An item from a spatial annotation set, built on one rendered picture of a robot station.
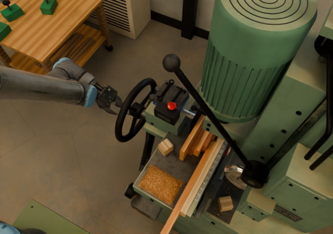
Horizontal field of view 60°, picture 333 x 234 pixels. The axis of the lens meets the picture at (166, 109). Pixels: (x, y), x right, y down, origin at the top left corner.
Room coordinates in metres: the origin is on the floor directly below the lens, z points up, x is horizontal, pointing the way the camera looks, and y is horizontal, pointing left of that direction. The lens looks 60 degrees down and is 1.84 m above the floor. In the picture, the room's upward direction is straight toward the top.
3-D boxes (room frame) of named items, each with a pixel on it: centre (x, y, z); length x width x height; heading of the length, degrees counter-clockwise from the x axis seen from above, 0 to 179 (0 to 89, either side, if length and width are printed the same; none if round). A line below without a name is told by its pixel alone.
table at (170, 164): (0.48, -0.09, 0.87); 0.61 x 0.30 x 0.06; 150
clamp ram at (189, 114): (0.49, -0.08, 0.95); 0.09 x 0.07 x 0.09; 150
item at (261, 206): (0.19, -0.25, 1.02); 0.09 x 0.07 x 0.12; 150
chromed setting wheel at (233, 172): (0.24, -0.22, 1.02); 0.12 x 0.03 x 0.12; 60
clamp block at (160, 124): (0.53, -0.02, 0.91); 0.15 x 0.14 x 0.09; 150
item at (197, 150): (0.44, -0.15, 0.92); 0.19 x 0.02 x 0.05; 150
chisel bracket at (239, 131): (0.40, -0.19, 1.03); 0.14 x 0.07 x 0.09; 60
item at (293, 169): (0.18, -0.28, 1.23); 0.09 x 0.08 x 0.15; 60
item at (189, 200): (0.42, -0.20, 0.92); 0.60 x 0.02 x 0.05; 150
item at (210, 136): (0.44, -0.17, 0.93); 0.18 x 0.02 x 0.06; 150
